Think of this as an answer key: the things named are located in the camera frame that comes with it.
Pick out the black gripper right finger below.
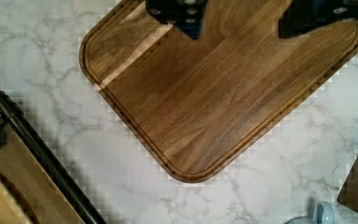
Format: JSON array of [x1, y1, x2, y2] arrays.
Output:
[[278, 0, 358, 39]]

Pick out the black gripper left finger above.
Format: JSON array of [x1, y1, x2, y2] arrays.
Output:
[[145, 0, 208, 40]]

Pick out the black drawer handle bar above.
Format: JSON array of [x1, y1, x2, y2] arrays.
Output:
[[0, 91, 107, 224]]

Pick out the wooden drawer box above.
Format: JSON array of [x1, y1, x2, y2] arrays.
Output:
[[0, 126, 85, 224]]

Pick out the wooden cutting board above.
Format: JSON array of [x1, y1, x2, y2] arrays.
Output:
[[79, 0, 358, 183]]

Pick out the light blue mug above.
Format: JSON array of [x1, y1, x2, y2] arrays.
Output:
[[285, 201, 336, 224]]

